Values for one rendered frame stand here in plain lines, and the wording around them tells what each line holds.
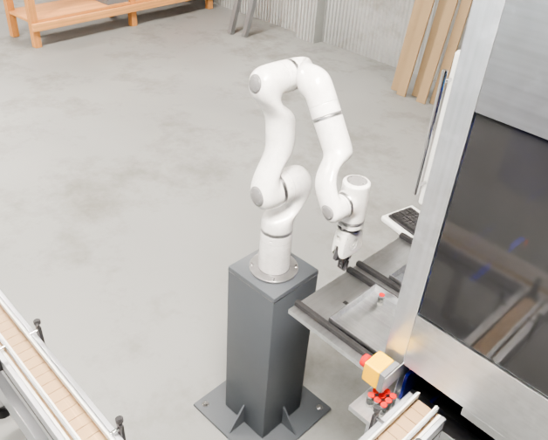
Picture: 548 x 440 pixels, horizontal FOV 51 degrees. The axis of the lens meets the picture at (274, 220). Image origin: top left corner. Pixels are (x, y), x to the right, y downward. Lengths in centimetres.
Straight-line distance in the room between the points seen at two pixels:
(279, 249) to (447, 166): 90
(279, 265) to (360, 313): 35
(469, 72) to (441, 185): 27
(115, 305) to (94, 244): 59
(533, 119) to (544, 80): 8
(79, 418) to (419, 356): 94
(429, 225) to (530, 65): 45
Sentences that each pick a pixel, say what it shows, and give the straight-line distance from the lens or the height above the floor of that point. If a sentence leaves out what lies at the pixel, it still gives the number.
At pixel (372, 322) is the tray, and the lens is 203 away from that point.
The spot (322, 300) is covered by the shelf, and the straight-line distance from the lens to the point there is 207.
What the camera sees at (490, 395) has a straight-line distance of 162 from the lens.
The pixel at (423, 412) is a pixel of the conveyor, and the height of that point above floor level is 93.
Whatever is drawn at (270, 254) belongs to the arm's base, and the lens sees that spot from 210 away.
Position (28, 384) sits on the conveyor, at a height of 93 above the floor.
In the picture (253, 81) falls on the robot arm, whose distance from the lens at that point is 178.
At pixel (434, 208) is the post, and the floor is 154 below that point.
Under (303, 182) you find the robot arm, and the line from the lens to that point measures 199.
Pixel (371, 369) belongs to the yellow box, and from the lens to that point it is 170.
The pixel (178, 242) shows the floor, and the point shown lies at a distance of 375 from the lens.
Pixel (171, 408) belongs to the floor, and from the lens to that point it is 285.
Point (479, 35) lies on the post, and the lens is 126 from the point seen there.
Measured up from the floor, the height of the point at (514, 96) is 186.
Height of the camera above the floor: 228
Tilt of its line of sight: 35 degrees down
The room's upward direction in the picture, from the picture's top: 4 degrees clockwise
